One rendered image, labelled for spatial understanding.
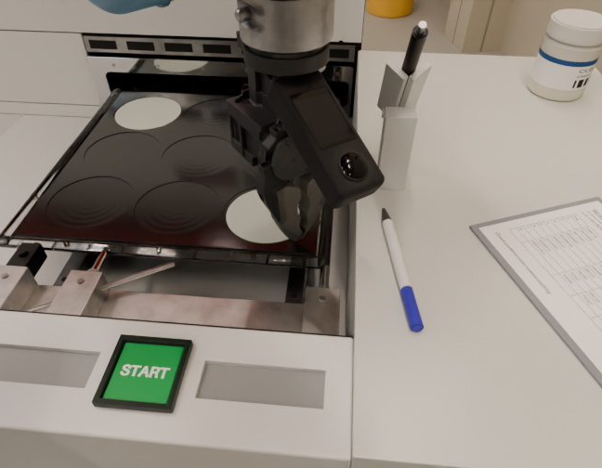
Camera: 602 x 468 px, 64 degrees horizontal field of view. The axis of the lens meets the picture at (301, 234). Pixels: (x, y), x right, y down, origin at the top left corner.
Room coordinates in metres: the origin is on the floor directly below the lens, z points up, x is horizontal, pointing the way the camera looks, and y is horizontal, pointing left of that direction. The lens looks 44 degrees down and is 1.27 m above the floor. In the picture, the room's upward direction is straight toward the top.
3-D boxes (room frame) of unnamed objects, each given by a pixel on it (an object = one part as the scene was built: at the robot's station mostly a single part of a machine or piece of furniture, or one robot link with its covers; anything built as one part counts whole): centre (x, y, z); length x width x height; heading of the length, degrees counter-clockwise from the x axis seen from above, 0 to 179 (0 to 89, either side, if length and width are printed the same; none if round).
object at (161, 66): (0.76, 0.13, 0.89); 0.44 x 0.02 x 0.10; 85
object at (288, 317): (0.28, 0.15, 0.87); 0.36 x 0.08 x 0.03; 85
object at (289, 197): (0.38, 0.03, 0.95); 0.06 x 0.03 x 0.09; 36
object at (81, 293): (0.29, 0.22, 0.89); 0.08 x 0.03 x 0.03; 175
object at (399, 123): (0.42, -0.09, 1.03); 0.06 x 0.04 x 0.13; 175
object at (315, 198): (0.40, 0.00, 0.95); 0.06 x 0.03 x 0.09; 36
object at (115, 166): (0.55, 0.14, 0.90); 0.34 x 0.34 x 0.01; 85
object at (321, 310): (0.27, -0.02, 0.89); 0.08 x 0.03 x 0.03; 175
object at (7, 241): (0.37, 0.16, 0.90); 0.38 x 0.01 x 0.01; 85
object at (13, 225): (0.56, 0.32, 0.90); 0.37 x 0.01 x 0.01; 175
